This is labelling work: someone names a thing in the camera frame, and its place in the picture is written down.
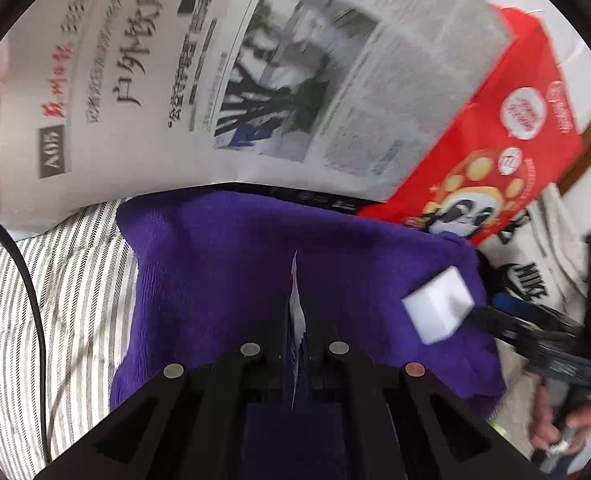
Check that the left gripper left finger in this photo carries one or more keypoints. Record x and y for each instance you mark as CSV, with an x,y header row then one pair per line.
x,y
184,423

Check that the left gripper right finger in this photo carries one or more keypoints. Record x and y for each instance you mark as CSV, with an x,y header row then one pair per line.
x,y
402,423

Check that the person's right hand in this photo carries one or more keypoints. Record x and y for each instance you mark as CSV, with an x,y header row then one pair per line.
x,y
542,431

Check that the beige Nike waist bag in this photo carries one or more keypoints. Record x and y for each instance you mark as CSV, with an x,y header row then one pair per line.
x,y
542,258

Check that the white sponge block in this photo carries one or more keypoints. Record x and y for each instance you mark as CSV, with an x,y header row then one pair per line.
x,y
439,307

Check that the purple towel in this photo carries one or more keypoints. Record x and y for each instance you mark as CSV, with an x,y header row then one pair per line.
x,y
213,266

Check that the striped bed quilt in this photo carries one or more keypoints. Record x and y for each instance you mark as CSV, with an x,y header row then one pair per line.
x,y
85,275

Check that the red panda paper bag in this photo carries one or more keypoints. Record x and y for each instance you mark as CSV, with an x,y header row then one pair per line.
x,y
515,136

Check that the folded newspaper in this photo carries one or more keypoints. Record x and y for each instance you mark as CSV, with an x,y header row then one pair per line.
x,y
108,99

